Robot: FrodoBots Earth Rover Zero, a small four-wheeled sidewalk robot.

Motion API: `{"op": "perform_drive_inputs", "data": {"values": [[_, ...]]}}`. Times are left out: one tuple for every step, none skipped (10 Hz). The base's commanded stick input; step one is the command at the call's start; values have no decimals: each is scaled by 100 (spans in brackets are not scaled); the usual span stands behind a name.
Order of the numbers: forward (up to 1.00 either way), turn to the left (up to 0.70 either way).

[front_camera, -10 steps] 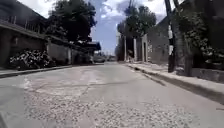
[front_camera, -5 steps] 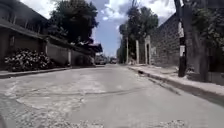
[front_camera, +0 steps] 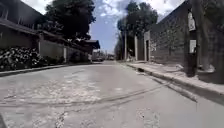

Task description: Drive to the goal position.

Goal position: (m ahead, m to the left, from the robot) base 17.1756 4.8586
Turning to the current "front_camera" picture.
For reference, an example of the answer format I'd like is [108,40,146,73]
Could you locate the vehicle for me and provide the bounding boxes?
[92,55,105,63]

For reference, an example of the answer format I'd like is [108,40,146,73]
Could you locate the thin pole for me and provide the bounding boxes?
[123,29,128,61]

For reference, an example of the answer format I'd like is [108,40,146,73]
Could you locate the grey concrete road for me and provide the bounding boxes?
[0,60,224,128]

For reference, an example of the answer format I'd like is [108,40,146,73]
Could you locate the building with overhanging roof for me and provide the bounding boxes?
[83,39,102,63]

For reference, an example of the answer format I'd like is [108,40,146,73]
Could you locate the group of tall trees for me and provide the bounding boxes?
[114,1,159,61]

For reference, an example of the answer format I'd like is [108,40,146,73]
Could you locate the large dark tree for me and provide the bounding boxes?
[41,0,98,43]

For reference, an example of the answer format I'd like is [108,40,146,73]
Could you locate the raised concrete sidewalk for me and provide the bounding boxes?
[126,60,224,98]

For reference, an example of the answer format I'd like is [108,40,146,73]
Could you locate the dark pole with signs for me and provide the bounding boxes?
[184,0,201,78]

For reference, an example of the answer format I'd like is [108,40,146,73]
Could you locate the narrow concrete kerb sidewalk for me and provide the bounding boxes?
[0,62,93,78]

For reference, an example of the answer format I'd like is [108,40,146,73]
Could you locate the dark bushes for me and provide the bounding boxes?
[0,46,66,73]

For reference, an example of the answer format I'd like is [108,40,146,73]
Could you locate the tree trunk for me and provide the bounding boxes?
[191,0,216,74]

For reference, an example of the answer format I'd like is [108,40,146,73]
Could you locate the dark building with eaves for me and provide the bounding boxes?
[0,0,46,51]

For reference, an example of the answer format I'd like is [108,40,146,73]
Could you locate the grey block wall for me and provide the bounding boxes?
[134,0,224,84]

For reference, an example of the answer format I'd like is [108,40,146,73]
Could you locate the wall with pale pillars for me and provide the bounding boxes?
[37,31,93,64]

